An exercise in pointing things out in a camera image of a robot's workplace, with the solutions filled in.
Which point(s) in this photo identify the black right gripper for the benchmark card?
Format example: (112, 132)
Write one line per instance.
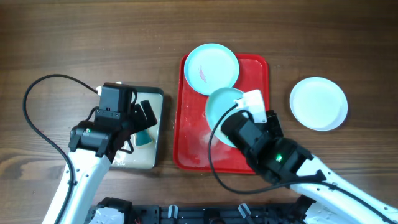
(272, 120)

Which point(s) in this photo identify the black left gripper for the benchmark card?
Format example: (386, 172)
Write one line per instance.
(140, 122)

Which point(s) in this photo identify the yellow green scrubbing sponge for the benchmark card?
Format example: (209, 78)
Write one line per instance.
(142, 139)

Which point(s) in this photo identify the white cleaned plate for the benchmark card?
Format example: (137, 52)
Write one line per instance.
(318, 104)

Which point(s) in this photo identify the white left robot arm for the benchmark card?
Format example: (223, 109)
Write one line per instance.
(91, 169)

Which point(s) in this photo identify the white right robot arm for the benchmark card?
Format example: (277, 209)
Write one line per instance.
(336, 200)

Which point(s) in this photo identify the red plastic serving tray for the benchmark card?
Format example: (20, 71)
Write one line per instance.
(192, 131)

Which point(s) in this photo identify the dark metal soapy water pan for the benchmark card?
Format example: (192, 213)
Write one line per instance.
(146, 157)

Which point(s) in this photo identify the light blue plate red stain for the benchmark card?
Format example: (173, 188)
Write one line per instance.
(210, 67)

